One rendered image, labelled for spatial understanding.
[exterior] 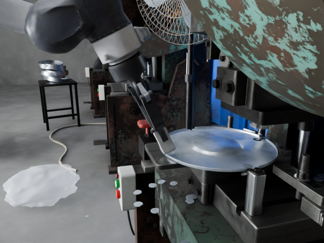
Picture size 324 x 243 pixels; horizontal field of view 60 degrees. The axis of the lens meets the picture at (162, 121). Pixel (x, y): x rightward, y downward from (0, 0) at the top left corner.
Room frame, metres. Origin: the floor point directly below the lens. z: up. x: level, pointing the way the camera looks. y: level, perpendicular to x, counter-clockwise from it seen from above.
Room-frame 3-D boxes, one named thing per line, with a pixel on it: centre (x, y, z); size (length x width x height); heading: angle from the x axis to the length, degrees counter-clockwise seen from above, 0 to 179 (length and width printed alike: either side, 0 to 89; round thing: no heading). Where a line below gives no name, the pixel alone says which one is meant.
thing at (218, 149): (0.67, -0.14, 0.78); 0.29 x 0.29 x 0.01
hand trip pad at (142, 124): (0.96, 0.05, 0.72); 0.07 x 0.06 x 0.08; 106
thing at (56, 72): (3.41, 1.28, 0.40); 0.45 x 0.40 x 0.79; 28
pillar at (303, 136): (0.64, -0.34, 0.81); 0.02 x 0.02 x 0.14
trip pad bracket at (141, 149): (0.94, 0.05, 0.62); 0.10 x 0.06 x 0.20; 16
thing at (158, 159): (0.65, -0.09, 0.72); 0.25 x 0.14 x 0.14; 106
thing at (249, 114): (0.70, -0.26, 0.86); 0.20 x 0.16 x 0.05; 16
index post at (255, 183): (0.50, -0.18, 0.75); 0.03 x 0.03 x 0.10; 16
